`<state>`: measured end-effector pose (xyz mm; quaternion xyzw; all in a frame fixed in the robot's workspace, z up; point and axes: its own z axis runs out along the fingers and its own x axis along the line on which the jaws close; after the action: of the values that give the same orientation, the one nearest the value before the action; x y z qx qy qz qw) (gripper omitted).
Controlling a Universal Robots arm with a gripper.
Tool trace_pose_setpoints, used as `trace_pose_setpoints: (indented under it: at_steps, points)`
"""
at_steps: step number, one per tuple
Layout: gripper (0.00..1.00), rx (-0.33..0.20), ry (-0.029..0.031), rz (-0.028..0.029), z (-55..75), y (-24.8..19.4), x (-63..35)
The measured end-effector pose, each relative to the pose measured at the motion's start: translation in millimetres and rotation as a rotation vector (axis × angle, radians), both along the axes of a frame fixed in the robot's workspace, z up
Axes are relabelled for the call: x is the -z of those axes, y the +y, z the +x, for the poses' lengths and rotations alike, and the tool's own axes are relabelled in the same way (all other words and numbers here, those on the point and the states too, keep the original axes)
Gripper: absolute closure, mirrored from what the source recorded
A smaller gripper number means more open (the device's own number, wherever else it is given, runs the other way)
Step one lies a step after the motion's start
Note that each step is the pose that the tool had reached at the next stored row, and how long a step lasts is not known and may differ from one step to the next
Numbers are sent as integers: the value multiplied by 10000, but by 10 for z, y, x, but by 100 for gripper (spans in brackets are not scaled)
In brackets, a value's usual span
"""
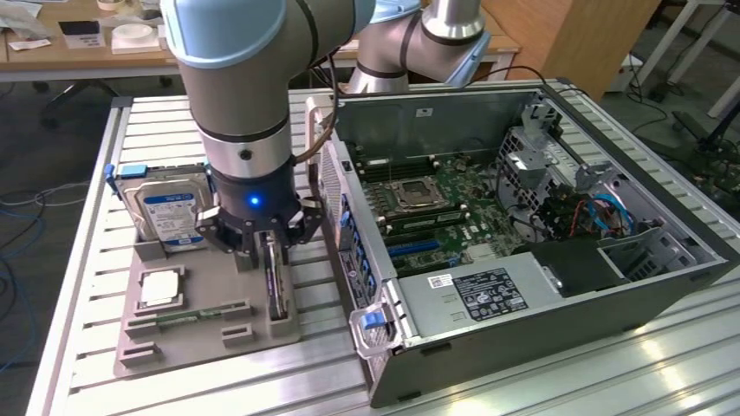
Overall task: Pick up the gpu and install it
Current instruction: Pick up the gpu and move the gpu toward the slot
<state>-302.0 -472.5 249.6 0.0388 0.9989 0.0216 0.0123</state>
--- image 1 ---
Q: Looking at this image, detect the grey power supply unit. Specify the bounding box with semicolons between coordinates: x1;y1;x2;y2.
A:
396;253;565;339

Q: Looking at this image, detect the blue expansion slot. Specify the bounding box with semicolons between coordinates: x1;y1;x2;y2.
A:
388;237;441;257

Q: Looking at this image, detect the green motherboard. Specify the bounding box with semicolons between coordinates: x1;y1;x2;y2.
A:
349;149;542;278

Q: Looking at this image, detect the green RAM stick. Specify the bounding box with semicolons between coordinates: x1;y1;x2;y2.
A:
152;302;232;326

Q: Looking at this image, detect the grey floor cable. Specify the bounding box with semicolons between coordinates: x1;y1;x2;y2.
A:
0;181;88;207

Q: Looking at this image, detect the white box with round dish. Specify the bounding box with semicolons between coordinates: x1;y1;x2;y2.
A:
109;23;161;55

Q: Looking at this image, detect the black graphics card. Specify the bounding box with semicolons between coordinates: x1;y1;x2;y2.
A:
257;229;290;322

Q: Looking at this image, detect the clear plastic bag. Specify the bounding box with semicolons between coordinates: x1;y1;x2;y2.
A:
0;10;53;40

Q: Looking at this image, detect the silver drive cage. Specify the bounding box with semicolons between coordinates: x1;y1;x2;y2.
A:
494;125;585;209

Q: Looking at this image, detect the white box with black top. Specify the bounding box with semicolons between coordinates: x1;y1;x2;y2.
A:
56;20;106;49

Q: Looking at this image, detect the black cable behind case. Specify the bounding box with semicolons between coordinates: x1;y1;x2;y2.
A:
466;64;578;90

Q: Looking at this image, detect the CPU socket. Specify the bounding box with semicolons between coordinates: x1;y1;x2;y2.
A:
389;176;446;213

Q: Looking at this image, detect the open dark PC case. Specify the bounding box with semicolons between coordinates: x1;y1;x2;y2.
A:
304;77;740;409

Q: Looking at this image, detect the hard disk with blue caddy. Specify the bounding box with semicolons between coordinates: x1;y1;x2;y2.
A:
105;159;218;255

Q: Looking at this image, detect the blue floor cable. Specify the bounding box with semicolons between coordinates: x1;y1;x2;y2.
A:
0;203;46;374

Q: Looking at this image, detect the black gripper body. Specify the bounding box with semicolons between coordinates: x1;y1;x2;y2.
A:
208;160;301;233

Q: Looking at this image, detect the wooden desk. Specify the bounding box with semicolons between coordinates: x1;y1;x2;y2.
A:
0;0;521;83

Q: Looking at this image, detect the silver CPU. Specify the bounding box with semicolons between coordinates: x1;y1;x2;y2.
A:
140;270;181;307

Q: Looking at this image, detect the blue wire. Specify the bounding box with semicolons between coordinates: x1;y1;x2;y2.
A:
582;194;637;237

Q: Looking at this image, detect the grey parts rack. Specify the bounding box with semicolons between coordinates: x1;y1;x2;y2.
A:
109;233;302;378

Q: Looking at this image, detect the silver disk bay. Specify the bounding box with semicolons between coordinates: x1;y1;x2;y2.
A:
594;218;726;283

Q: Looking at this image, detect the black floor stand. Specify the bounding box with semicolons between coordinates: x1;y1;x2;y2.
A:
669;110;740;196

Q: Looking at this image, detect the wooden cabinet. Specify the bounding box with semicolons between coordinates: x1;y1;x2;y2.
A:
478;0;664;101

